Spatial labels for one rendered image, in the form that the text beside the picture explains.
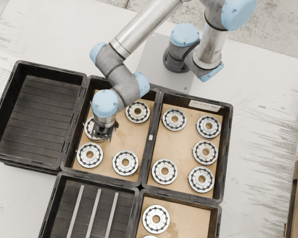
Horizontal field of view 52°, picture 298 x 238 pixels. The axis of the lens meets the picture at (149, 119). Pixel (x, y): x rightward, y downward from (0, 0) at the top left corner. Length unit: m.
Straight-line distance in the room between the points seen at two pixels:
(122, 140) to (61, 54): 0.59
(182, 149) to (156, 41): 0.57
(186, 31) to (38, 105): 0.69
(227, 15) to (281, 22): 1.98
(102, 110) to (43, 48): 0.83
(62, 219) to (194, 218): 0.49
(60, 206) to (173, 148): 0.49
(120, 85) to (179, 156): 0.45
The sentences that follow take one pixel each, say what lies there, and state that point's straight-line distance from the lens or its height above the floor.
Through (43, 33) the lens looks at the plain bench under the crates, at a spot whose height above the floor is 0.70.
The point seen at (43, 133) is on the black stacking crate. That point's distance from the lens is 1.32.
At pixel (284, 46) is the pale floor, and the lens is 2.75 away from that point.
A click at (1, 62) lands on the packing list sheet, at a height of 0.70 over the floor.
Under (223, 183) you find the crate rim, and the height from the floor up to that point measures 0.93.
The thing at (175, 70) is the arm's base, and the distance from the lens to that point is 1.45.
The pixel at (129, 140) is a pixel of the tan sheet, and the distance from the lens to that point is 1.26.
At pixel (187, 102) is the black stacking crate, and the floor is 0.89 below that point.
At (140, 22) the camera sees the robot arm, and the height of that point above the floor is 1.27.
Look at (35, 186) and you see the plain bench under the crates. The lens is 1.41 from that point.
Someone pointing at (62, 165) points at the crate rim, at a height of 0.93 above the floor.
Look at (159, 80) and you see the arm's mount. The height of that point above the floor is 0.76.
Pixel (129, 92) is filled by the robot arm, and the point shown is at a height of 1.20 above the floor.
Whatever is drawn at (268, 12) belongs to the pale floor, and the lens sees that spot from 2.89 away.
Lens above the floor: 2.04
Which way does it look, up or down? 70 degrees down
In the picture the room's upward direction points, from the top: 9 degrees clockwise
